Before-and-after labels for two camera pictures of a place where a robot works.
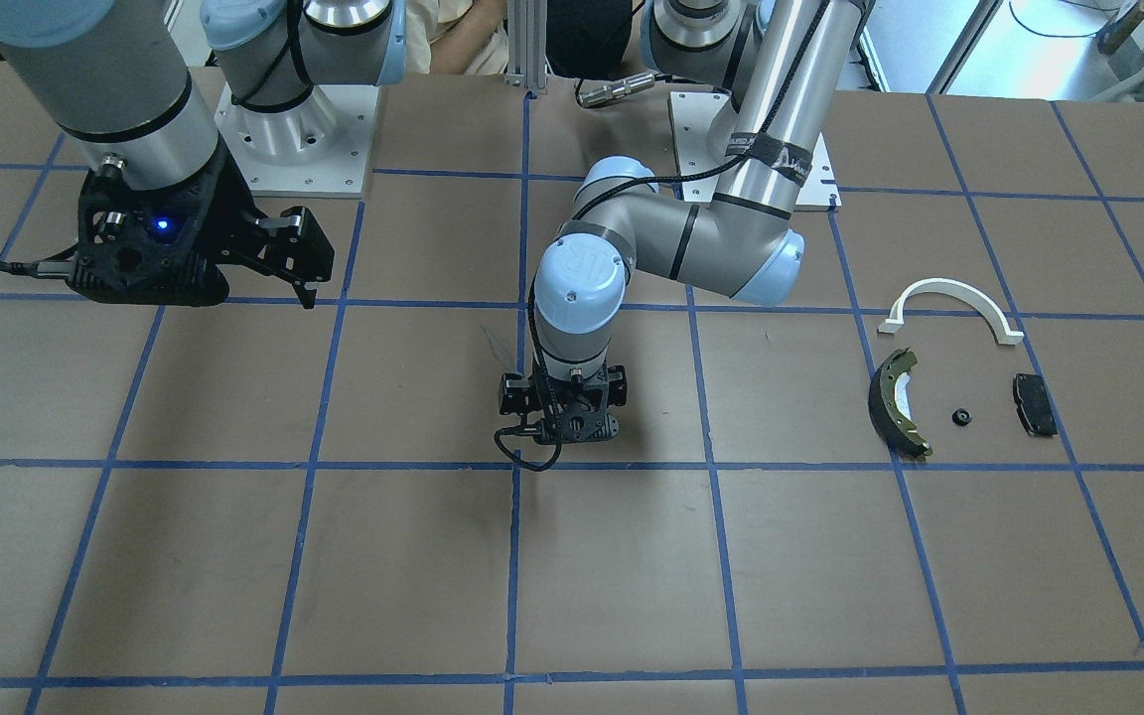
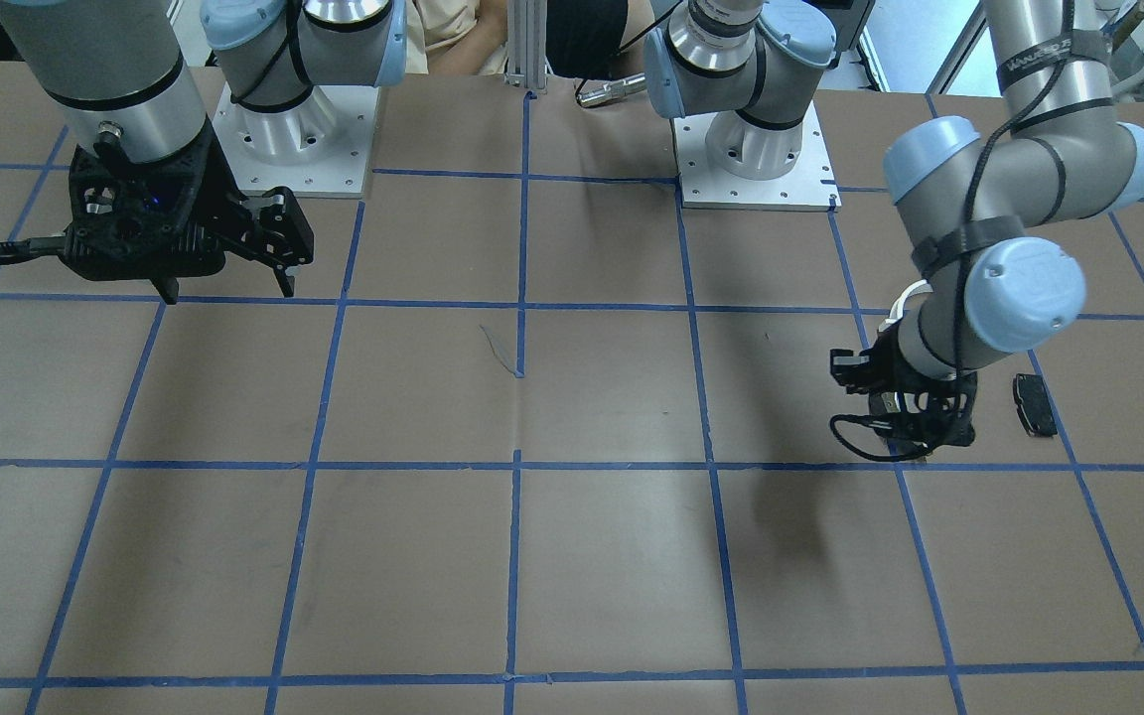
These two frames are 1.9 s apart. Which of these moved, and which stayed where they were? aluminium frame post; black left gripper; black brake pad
Moved: black left gripper
Stayed: aluminium frame post; black brake pad
